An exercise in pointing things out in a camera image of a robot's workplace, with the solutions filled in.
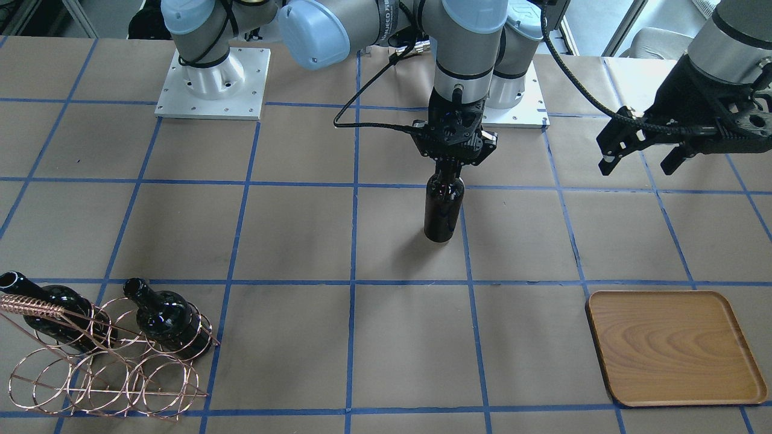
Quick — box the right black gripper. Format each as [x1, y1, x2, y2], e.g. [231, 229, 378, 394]
[411, 90, 498, 166]

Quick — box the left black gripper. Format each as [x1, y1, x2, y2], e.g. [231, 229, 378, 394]
[596, 54, 770, 176]

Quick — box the dark wine bottle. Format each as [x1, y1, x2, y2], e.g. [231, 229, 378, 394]
[123, 277, 212, 360]
[423, 159, 465, 244]
[0, 271, 109, 354]

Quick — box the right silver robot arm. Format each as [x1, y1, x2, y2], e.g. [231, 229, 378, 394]
[156, 1, 508, 168]

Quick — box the wooden tray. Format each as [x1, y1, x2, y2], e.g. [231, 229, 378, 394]
[586, 289, 769, 407]

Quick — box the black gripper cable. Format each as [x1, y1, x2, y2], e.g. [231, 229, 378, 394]
[333, 36, 435, 133]

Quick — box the left arm gripper cable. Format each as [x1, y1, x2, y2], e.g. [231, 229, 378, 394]
[540, 0, 724, 137]

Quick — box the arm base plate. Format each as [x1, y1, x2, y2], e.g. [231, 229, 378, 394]
[154, 48, 272, 121]
[482, 63, 551, 129]

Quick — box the copper wire bottle basket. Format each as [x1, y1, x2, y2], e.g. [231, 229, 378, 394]
[2, 297, 207, 420]

